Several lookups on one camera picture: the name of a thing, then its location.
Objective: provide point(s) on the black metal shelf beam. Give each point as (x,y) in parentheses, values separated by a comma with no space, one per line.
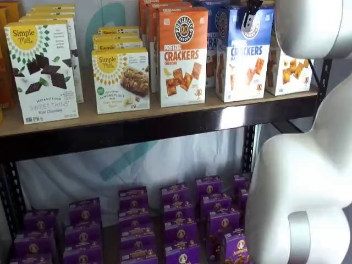
(137,134)

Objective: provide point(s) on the blue white pretzel crackers box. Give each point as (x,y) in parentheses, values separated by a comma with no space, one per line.
(242,68)
(211,55)

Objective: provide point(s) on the black perforated shelf post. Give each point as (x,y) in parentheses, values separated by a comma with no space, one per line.
(325,77)
(248,148)
(12,192)

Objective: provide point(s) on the purple Annie's box orange label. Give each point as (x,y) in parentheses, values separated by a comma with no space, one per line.
(137,257)

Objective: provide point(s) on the metal wood shelf unit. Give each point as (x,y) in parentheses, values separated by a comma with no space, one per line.
(82,176)

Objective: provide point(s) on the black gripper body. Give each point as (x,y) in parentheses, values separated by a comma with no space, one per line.
(253,6)

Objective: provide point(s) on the Simple Mills Sweet Thins box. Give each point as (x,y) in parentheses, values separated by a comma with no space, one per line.
(49,13)
(52,6)
(76,55)
(41,74)

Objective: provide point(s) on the purple Annie's snack box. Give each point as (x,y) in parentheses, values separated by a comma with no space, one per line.
(174,193)
(181,255)
(133,196)
(243,198)
(30,259)
(84,210)
(209,185)
(180,233)
(136,239)
(240,182)
(134,217)
(82,236)
(82,257)
(216,203)
(178,213)
(34,244)
(41,221)

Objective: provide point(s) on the orange snack box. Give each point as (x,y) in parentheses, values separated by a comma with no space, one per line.
(13,11)
(4,68)

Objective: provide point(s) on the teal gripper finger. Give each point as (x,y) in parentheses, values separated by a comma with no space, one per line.
(248,23)

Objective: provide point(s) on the Simple Mills almond bars box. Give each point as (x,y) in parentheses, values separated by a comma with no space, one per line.
(121,82)
(123,43)
(118,29)
(110,36)

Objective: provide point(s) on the orange pretzel crackers box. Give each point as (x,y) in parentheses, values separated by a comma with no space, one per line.
(142,16)
(181,57)
(151,41)

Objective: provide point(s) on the purple Annie's chocolate bunny box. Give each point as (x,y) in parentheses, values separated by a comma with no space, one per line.
(236,250)
(224,222)

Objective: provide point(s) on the white cheese cracker box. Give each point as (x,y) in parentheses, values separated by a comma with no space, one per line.
(291,77)

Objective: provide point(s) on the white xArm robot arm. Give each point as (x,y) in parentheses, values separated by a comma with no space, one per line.
(288,165)

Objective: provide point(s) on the purple Annie's snack boxes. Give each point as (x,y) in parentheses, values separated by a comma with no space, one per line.
(110,247)

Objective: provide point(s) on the wooden shelf board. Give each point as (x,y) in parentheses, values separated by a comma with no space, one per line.
(110,121)

